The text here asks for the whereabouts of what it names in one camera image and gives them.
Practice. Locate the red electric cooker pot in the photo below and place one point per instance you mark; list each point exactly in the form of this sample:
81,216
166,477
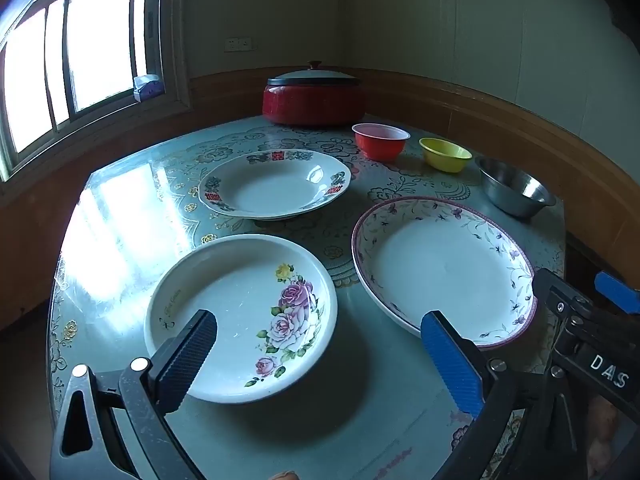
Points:
312,104

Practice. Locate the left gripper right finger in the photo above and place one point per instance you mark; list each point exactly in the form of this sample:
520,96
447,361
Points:
457,361

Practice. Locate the window with frame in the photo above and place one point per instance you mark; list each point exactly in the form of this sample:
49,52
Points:
67,77

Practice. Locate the red plastic bowl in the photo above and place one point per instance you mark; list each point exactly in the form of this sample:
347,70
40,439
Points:
378,142

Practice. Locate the white red-character pattern plate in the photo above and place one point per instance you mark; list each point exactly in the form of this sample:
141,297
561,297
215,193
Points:
274,185

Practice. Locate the white wall socket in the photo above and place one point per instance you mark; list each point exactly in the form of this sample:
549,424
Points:
238,44

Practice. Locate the dark cooker lid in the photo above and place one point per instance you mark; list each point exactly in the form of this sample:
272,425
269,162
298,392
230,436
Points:
314,75

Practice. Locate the yellow plastic bowl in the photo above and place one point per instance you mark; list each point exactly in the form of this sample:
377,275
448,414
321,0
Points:
444,155

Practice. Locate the stainless steel bowl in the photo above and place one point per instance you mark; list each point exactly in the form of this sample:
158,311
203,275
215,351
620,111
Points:
513,191

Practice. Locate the large purple-rimmed floral plate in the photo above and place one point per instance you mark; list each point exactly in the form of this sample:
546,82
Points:
414,255

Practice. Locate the green floral tablecloth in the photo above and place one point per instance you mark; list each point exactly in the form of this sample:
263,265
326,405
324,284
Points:
374,405

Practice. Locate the white rose pattern plate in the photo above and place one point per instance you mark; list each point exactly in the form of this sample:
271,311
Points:
275,306

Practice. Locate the right hand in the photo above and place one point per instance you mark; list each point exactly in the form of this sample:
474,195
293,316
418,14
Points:
602,423

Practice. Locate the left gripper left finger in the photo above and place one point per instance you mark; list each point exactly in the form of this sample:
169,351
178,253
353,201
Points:
179,359

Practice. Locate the blue tissue pack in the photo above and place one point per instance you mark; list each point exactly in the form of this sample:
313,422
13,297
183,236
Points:
148,87

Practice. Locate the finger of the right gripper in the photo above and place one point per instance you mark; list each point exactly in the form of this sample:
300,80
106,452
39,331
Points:
624,297

